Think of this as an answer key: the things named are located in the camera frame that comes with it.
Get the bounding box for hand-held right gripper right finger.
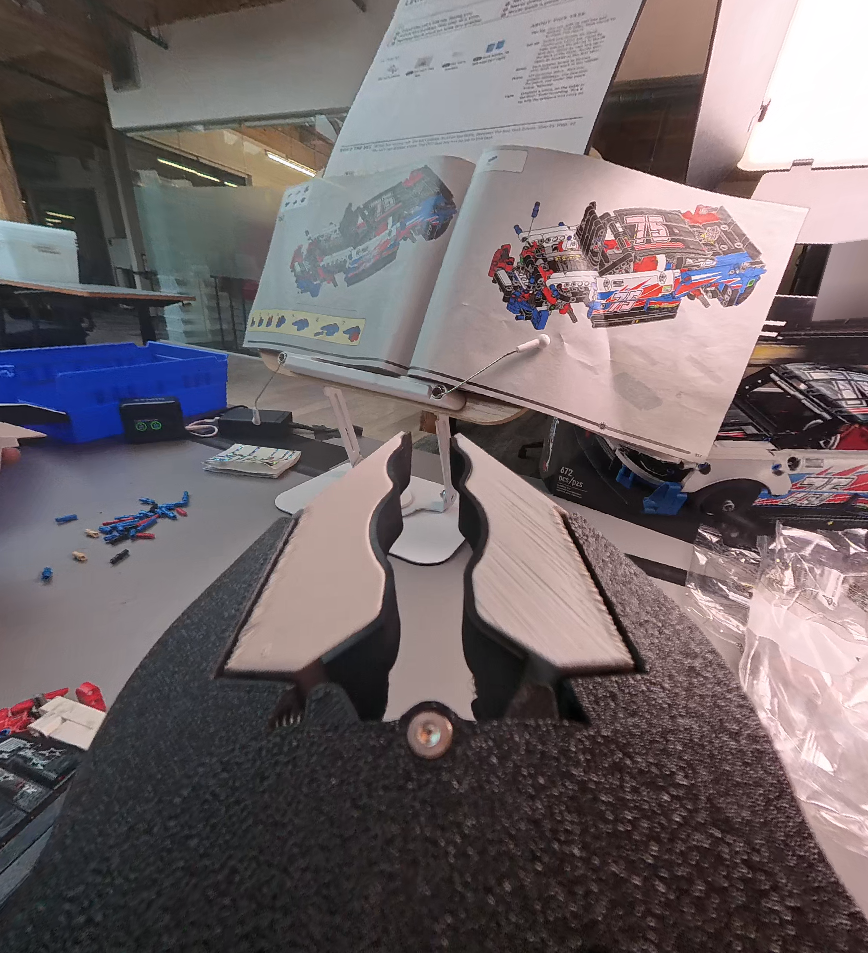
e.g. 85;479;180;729
451;434;637;687

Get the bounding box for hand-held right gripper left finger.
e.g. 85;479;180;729
223;432;414;689

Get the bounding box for toy brick race car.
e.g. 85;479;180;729
0;681;107;924

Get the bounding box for grey desk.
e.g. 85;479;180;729
0;346;777;746

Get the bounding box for white book stand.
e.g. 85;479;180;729
255;335;554;564

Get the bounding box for long blue plastic bin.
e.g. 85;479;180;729
0;341;230;448

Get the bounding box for sticker sheet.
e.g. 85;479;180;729
203;443;302;477

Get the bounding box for heap of blue red pins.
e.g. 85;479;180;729
38;490;191;583

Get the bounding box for black device with green circles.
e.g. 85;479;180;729
120;398;184;445

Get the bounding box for black power adapter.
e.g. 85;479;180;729
219;406;293;440

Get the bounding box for wooden background table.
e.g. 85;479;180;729
0;275;197;343

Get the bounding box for white plastic storage box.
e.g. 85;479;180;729
0;216;81;284

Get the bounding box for crumpled clear plastic bags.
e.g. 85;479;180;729
683;517;868;950

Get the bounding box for toy car set box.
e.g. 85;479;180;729
541;238;868;541

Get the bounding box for open instruction booklet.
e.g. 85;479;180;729
244;145;809;463

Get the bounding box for printed paper sheet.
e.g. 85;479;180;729
333;0;647;180

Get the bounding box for bright lamp panel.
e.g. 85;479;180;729
702;0;868;176

